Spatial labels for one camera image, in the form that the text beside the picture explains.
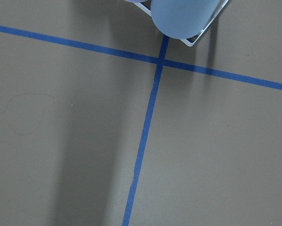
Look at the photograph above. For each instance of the blue plastic cup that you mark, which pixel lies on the blue plastic cup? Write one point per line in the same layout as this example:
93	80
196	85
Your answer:
181	19

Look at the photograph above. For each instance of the white wire cup rack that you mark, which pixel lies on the white wire cup rack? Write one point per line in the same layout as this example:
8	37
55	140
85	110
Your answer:
144	5

